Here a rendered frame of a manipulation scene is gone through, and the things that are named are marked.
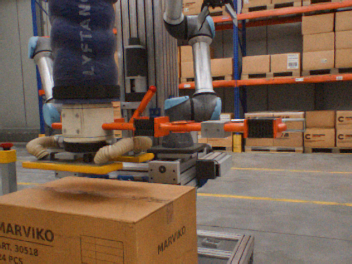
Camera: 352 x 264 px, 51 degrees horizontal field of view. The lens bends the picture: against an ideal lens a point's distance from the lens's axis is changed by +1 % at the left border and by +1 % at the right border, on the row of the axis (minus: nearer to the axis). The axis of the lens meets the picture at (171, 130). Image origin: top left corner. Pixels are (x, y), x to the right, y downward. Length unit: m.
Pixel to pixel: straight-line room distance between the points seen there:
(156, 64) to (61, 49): 0.77
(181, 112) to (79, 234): 0.77
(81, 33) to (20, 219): 0.61
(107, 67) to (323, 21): 7.32
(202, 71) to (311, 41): 6.60
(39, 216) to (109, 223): 0.26
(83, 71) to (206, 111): 0.69
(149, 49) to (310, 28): 6.58
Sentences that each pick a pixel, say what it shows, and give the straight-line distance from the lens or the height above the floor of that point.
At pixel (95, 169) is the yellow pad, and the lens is 1.11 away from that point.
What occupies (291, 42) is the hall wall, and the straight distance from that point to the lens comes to 9.60.
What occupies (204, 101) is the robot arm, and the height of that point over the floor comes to 1.24.
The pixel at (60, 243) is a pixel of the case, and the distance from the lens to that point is 1.20.
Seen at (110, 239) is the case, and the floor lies 0.88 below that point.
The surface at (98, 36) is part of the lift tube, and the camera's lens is 1.21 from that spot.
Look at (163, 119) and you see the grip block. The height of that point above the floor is 1.20.
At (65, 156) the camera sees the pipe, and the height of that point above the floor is 1.09.
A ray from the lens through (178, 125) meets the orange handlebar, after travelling 1.07.
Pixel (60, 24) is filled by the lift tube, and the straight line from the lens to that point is 1.24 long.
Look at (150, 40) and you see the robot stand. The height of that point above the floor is 1.56.
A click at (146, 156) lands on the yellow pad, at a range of 1.28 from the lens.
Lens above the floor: 1.26
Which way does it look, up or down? 5 degrees down
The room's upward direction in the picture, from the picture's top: 2 degrees counter-clockwise
